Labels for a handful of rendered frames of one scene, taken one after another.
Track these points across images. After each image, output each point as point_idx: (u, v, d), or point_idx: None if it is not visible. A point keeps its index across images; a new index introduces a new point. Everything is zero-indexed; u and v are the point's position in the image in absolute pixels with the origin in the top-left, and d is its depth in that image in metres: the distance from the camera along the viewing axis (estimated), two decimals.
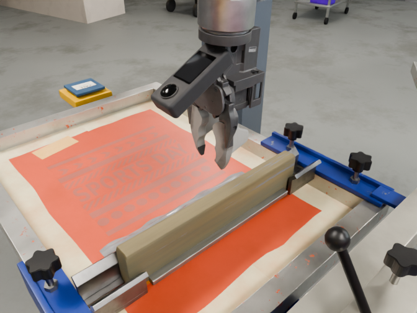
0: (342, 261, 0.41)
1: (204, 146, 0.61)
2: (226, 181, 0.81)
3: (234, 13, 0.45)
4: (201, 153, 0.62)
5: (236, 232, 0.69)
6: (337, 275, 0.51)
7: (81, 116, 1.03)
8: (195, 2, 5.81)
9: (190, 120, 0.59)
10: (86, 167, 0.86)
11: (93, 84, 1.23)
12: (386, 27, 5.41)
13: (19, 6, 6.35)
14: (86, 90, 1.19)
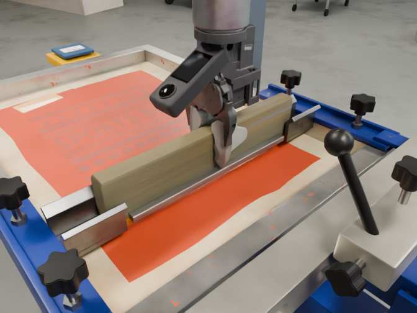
0: (344, 167, 0.35)
1: None
2: None
3: (229, 11, 0.45)
4: None
5: (228, 177, 0.64)
6: (338, 204, 0.45)
7: (67, 74, 0.97)
8: None
9: (189, 122, 0.59)
10: (69, 120, 0.81)
11: (82, 48, 1.17)
12: (386, 18, 5.36)
13: None
14: (74, 53, 1.13)
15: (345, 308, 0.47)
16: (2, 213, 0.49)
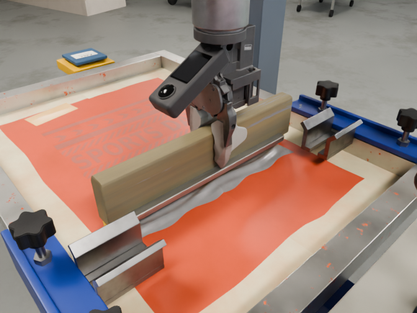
0: None
1: None
2: None
3: (229, 12, 0.45)
4: None
5: (266, 201, 0.58)
6: (409, 242, 0.39)
7: (81, 82, 0.92)
8: None
9: (189, 122, 0.59)
10: (87, 133, 0.75)
11: (94, 53, 1.12)
12: (392, 20, 5.30)
13: None
14: (87, 59, 1.07)
15: None
16: (23, 249, 0.44)
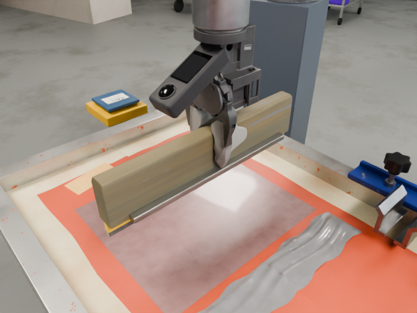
0: None
1: None
2: (313, 226, 0.65)
3: (229, 12, 0.45)
4: None
5: (347, 304, 0.53)
6: None
7: (119, 138, 0.87)
8: None
9: (188, 122, 0.59)
10: None
11: (125, 97, 1.06)
12: (401, 28, 5.25)
13: (23, 6, 6.19)
14: (119, 105, 1.02)
15: None
16: None
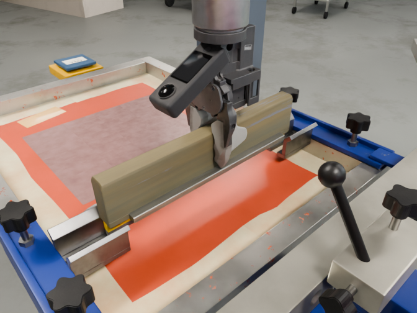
0: (337, 198, 0.37)
1: None
2: None
3: (229, 12, 0.45)
4: None
5: (228, 195, 0.65)
6: (332, 226, 0.47)
7: (70, 87, 0.99)
8: None
9: (189, 122, 0.59)
10: None
11: (84, 59, 1.19)
12: (386, 22, 5.38)
13: (17, 1, 6.31)
14: (77, 65, 1.15)
15: None
16: (10, 234, 0.51)
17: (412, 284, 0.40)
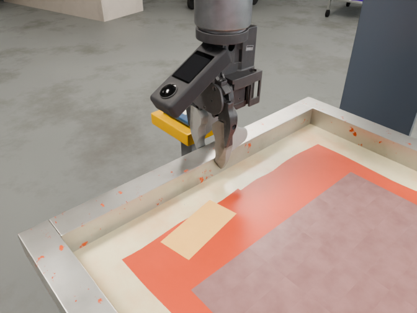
0: None
1: None
2: None
3: (231, 12, 0.45)
4: None
5: None
6: None
7: None
8: None
9: (189, 122, 0.59)
10: None
11: None
12: None
13: (29, 3, 5.92)
14: None
15: None
16: None
17: None
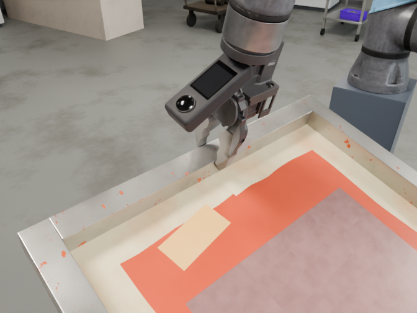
0: None
1: None
2: None
3: (266, 36, 0.42)
4: None
5: None
6: None
7: None
8: (218, 17, 5.54)
9: None
10: None
11: None
12: None
13: (33, 20, 6.09)
14: None
15: None
16: None
17: None
